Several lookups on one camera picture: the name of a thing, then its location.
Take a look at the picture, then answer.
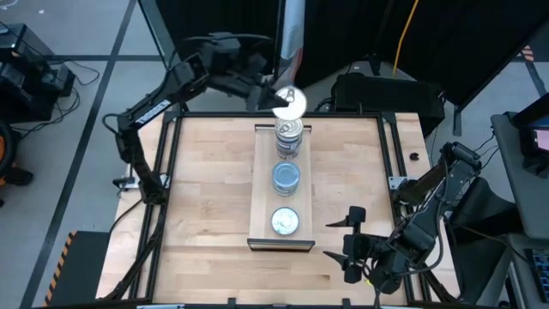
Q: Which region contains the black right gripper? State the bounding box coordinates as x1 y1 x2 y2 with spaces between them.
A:
323 205 394 285

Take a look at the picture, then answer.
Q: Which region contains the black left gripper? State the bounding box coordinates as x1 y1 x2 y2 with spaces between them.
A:
199 33 291 112

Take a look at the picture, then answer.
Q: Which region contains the red label seafood can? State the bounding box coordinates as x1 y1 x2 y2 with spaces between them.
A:
270 206 300 236

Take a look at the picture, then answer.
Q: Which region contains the black floor equipment stack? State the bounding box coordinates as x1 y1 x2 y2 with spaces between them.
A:
0 23 77 124

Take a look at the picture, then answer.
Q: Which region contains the white hanging fabric strip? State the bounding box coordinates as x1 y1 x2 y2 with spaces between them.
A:
274 0 306 89

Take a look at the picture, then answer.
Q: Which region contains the black curtain panel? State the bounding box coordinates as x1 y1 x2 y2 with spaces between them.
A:
293 0 549 108
154 0 284 87

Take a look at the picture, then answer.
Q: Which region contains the black equipment box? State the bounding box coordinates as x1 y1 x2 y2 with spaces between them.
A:
330 71 446 138

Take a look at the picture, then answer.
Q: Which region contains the dark grey rig beam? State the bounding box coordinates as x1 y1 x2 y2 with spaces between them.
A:
136 0 190 113

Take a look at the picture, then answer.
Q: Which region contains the black chair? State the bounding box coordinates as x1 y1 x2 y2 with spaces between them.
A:
445 176 522 304

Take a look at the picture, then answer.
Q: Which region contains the grey desk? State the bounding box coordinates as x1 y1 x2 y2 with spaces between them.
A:
491 110 549 241

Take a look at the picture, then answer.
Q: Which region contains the black keyboard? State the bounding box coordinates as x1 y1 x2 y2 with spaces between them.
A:
523 247 549 304

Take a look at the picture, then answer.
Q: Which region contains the monitor with pink screen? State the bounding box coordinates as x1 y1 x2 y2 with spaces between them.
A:
510 92 549 179

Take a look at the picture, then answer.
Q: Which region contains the black hazard striped platform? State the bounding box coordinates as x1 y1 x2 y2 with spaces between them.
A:
42 230 112 308

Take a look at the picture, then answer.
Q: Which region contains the black aluminium table frame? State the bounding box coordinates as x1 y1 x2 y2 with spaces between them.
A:
96 110 462 308

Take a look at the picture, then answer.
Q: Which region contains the wooden shelf black metal frame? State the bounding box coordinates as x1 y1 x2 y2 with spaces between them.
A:
246 123 317 252

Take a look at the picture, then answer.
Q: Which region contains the yellow cable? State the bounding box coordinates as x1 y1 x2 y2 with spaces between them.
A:
392 0 420 79

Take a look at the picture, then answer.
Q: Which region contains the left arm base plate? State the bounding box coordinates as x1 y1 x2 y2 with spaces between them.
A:
112 174 171 192

